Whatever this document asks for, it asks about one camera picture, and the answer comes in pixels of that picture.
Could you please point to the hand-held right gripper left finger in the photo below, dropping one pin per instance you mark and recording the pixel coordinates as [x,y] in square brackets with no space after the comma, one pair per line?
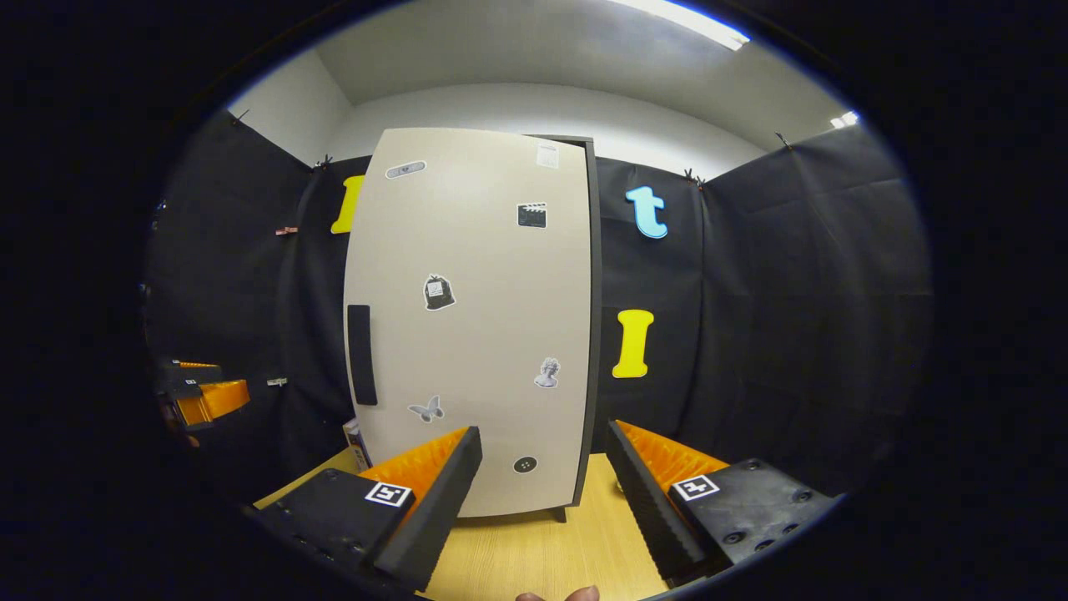
[434,517]

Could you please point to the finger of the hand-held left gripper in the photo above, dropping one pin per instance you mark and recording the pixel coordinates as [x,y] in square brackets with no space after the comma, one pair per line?
[188,373]
[217,401]

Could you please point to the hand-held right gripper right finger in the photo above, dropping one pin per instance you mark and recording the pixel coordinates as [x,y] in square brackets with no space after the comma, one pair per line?
[647,509]

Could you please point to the beige cabinet door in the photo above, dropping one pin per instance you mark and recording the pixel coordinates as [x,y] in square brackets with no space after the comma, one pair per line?
[476,351]

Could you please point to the black backdrop cloth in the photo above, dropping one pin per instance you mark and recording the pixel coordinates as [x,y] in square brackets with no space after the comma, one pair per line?
[793,292]

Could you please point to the small ceiling light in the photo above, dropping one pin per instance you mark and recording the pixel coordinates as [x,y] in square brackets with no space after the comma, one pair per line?
[844,120]

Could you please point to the long ceiling light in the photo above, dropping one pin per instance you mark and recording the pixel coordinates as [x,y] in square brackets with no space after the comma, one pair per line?
[692,23]

